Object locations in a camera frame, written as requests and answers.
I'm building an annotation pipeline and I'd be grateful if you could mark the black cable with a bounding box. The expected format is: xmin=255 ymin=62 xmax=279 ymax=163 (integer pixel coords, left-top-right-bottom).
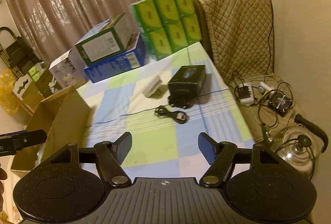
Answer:
xmin=154 ymin=105 xmax=190 ymax=124

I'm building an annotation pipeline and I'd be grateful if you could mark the black shaver box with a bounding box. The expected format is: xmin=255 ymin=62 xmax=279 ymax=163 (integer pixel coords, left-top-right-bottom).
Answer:
xmin=168 ymin=65 xmax=206 ymax=99

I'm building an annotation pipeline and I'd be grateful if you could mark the white charger adapter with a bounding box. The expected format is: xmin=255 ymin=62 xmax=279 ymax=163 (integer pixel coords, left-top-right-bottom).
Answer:
xmin=143 ymin=75 xmax=163 ymax=98

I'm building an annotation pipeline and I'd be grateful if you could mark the person's left hand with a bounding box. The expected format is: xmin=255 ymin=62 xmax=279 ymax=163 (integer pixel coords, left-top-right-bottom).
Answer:
xmin=0 ymin=167 xmax=8 ymax=211

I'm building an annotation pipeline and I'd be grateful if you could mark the yellow plastic bag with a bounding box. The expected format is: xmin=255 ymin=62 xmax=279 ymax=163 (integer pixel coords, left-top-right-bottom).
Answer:
xmin=0 ymin=69 xmax=20 ymax=115

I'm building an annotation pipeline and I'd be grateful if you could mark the white power strip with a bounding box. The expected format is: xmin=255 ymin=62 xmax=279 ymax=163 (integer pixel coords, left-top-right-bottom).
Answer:
xmin=235 ymin=82 xmax=255 ymax=106

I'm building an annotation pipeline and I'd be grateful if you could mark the brown cardboard box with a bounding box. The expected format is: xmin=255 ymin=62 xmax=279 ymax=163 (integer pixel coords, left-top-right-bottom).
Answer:
xmin=11 ymin=86 xmax=90 ymax=178

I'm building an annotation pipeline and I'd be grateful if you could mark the white cut-out cardboard box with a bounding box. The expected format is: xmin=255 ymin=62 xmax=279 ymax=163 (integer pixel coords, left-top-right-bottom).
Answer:
xmin=12 ymin=74 xmax=32 ymax=100

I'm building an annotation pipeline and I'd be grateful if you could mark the checked bed sheet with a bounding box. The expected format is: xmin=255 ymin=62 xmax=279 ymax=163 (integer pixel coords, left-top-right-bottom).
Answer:
xmin=78 ymin=43 xmax=254 ymax=178

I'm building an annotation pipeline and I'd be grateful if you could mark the black small fan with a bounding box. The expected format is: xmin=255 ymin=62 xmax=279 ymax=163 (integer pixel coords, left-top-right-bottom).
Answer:
xmin=267 ymin=91 xmax=293 ymax=117

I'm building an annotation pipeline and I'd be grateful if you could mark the round white plug adapter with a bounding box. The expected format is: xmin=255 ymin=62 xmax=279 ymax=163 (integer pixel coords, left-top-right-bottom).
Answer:
xmin=258 ymin=81 xmax=274 ymax=94

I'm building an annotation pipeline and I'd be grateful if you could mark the black folding cart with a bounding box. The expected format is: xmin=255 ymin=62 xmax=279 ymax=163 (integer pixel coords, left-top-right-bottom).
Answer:
xmin=1 ymin=26 xmax=41 ymax=79

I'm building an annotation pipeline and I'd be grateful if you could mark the white printed box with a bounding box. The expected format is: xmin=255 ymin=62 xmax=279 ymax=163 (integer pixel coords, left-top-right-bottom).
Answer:
xmin=49 ymin=48 xmax=88 ymax=89

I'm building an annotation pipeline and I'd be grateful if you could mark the blue product box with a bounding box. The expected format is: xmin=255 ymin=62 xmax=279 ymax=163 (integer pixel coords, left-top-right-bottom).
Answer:
xmin=84 ymin=33 xmax=146 ymax=83

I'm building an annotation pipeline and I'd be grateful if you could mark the green product box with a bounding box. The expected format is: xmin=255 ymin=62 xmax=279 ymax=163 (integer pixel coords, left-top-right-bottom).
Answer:
xmin=75 ymin=12 xmax=133 ymax=66

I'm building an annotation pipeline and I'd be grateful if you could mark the beige quilted chair cover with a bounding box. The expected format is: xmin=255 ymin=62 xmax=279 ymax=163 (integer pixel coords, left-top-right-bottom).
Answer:
xmin=198 ymin=0 xmax=274 ymax=83

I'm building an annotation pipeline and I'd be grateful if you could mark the green tissue pack bundle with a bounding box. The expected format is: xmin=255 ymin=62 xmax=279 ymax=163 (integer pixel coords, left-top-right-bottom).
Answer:
xmin=129 ymin=0 xmax=202 ymax=60

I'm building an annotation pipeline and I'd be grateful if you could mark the glass kettle with black handle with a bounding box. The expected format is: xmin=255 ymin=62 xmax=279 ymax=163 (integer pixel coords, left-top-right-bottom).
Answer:
xmin=274 ymin=114 xmax=329 ymax=178

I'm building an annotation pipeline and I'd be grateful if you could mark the black power cord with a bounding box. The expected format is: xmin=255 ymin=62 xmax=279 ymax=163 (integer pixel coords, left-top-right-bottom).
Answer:
xmin=258 ymin=0 xmax=287 ymax=80

